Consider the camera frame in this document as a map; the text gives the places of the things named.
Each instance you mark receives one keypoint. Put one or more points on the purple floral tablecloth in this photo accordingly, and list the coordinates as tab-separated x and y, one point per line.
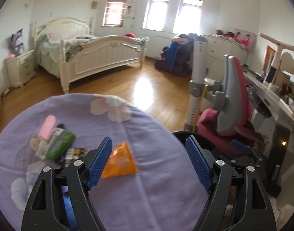
164	194

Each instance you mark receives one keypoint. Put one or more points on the pink hair roller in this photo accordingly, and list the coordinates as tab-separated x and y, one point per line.
47	127

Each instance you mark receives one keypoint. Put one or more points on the green bed linen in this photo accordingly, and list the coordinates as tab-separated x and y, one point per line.
50	44

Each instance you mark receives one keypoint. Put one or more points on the white standing pole device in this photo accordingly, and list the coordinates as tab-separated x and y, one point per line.
196	85

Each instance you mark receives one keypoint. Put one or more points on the white nightstand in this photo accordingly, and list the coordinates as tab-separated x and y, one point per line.
21	69

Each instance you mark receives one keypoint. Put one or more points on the pile of dark clothes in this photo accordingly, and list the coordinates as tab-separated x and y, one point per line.
174	58

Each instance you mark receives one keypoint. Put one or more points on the pink grey desk chair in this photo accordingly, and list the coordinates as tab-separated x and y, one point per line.
227	120

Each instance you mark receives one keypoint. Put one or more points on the purple plush toy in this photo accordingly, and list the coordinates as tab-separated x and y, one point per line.
17	42

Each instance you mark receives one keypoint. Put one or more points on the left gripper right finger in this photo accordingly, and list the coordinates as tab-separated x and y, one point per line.
202	161

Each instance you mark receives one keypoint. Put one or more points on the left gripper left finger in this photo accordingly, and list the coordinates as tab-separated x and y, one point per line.
95	162

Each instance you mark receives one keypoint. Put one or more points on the green wrapper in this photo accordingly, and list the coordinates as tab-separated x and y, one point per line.
63	142

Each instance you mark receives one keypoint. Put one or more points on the white dresser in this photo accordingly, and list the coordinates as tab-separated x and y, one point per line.
217	48

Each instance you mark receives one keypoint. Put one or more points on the red cushion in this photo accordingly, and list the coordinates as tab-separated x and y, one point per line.
130	35

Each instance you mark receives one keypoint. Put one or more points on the orange plastic wrapper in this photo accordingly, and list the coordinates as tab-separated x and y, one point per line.
120	163

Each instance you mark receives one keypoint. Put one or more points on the pink hat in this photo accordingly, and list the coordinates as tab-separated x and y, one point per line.
10	57

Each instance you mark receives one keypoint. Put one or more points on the white study desk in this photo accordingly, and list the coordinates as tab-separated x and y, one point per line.
272	116

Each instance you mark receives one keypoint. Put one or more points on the black yellow packet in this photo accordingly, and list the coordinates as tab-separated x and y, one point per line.
71	155

